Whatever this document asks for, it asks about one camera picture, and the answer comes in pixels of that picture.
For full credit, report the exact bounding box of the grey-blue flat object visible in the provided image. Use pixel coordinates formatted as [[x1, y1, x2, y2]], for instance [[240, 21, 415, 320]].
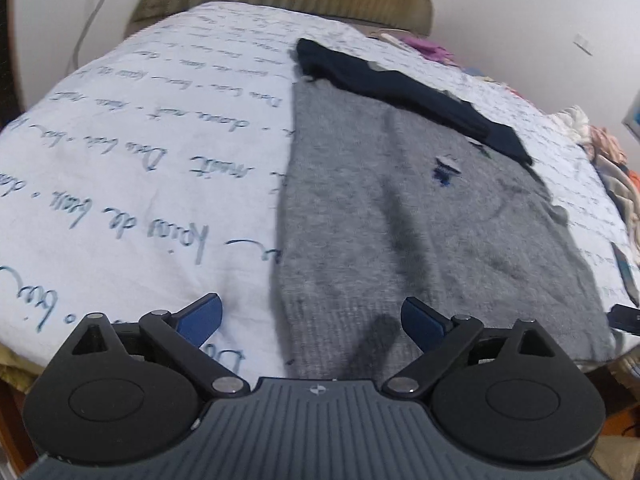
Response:
[[611, 242, 639, 292]]

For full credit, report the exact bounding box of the grey sweater with navy sleeves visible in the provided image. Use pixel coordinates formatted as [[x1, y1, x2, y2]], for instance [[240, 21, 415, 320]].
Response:
[[269, 37, 617, 382]]

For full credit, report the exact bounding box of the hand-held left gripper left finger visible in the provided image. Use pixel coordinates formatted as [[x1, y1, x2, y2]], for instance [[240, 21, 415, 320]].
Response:
[[70, 292, 251, 398]]

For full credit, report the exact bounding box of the pile of clothes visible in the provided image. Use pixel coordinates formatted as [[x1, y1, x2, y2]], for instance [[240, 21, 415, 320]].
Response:
[[580, 125, 640, 246]]

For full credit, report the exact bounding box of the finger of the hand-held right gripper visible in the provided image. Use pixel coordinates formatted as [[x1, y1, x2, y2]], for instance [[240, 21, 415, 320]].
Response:
[[607, 304, 640, 336]]

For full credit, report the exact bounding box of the purple cloth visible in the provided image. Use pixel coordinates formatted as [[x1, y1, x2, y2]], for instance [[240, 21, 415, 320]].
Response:
[[404, 34, 455, 63]]

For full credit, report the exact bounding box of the black power cable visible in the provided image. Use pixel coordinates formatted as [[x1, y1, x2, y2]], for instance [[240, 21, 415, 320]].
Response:
[[74, 0, 110, 63]]

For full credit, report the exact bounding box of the white script-print bed sheet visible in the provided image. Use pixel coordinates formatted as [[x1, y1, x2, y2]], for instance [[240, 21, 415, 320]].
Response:
[[0, 1, 640, 378]]

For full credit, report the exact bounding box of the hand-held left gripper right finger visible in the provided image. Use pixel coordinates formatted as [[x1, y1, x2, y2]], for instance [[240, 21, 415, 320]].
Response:
[[382, 296, 562, 401]]

